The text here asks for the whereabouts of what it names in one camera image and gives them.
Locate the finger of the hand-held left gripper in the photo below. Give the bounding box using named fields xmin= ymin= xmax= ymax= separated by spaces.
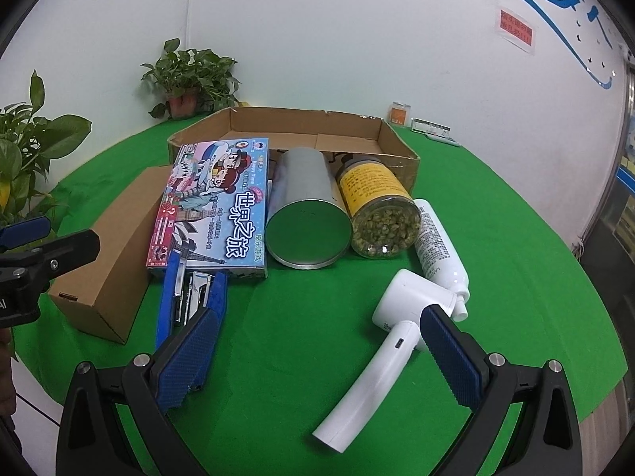
xmin=0 ymin=215 xmax=51 ymax=255
xmin=0 ymin=229 xmax=101 ymax=284

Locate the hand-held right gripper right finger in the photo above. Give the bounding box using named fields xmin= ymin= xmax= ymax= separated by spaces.
xmin=419 ymin=305 xmax=583 ymax=476

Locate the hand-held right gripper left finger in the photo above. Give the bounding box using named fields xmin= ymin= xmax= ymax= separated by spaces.
xmin=56 ymin=307 xmax=224 ymax=476

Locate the small brown cardboard box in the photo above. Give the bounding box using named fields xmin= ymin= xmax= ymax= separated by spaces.
xmin=48 ymin=166 xmax=172 ymax=345

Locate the blue stapler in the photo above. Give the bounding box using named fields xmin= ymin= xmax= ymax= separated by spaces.
xmin=155 ymin=250 xmax=229 ymax=392

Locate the white hair dryer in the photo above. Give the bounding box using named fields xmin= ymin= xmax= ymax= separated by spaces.
xmin=312 ymin=269 xmax=457 ymax=454

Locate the white plastic bottle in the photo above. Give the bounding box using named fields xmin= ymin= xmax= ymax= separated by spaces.
xmin=412 ymin=198 xmax=471 ymax=321

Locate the colourful printed packet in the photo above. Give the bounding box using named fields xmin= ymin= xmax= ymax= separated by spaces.
xmin=146 ymin=138 xmax=271 ymax=279

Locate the silver metal tin can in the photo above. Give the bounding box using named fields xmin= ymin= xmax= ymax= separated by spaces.
xmin=264 ymin=147 xmax=353 ymax=271

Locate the yellow label glass jar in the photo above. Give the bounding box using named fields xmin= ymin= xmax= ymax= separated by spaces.
xmin=335 ymin=155 xmax=422 ymax=260

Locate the large cardboard tray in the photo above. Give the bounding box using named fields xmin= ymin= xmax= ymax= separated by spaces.
xmin=167 ymin=106 xmax=421 ymax=198

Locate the large-leaf green plant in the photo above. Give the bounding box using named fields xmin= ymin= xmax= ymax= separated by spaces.
xmin=0 ymin=69 xmax=92 ymax=239

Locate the green tablecloth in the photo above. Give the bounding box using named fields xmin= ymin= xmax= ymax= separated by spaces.
xmin=10 ymin=119 xmax=628 ymax=476

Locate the potted plant in orange pot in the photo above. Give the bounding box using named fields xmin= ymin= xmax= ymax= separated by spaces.
xmin=140 ymin=38 xmax=242 ymax=121

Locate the small orange box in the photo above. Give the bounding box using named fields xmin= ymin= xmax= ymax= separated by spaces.
xmin=388 ymin=102 xmax=412 ymax=128

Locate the blue wall decal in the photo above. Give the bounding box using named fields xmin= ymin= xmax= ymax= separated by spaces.
xmin=412 ymin=0 xmax=621 ymax=90

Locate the red wall notice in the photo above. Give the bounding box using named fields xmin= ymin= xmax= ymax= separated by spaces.
xmin=496 ymin=5 xmax=539 ymax=55

